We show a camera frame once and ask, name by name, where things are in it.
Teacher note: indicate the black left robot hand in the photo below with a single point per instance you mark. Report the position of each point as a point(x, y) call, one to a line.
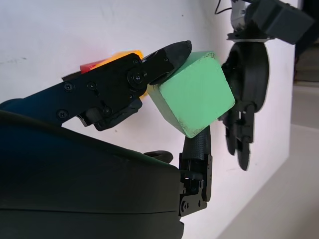
point(251, 74)

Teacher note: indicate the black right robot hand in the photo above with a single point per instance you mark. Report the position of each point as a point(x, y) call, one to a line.
point(74, 179)

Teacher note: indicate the green block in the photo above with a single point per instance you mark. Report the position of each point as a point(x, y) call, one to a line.
point(194, 92)

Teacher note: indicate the yellow block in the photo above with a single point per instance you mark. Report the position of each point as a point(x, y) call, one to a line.
point(124, 53)

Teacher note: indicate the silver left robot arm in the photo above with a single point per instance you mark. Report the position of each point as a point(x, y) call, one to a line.
point(240, 17)

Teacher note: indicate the red block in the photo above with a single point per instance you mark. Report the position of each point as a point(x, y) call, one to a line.
point(88, 67)

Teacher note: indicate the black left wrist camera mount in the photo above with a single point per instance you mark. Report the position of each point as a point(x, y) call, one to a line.
point(279, 17)

